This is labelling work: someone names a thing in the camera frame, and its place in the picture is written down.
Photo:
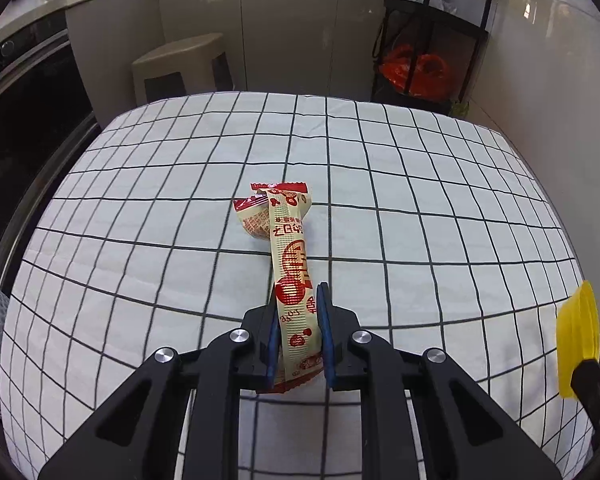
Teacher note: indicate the black checked white tablecloth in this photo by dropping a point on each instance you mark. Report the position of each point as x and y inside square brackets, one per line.
[180, 260]

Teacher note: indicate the red plastic bag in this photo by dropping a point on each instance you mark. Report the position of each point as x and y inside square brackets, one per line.
[405, 70]

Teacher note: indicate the black metal rack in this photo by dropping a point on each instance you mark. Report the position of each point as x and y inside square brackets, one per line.
[480, 40]

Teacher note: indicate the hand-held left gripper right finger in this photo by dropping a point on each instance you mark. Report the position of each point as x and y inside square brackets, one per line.
[325, 335]

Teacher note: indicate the beige plastic stool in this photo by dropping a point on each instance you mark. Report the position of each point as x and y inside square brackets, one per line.
[180, 60]

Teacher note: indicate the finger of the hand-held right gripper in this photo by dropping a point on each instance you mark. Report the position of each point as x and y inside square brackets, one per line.
[592, 390]

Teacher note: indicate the grey kitchen cabinet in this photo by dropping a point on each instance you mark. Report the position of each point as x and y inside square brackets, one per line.
[290, 30]

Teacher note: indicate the black built-in oven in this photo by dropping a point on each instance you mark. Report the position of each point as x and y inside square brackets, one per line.
[20, 135]

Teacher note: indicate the red cream snack wrapper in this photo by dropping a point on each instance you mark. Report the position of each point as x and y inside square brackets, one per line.
[255, 225]
[292, 270]

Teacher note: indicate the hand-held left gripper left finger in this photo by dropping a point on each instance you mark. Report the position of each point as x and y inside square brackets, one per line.
[271, 345]

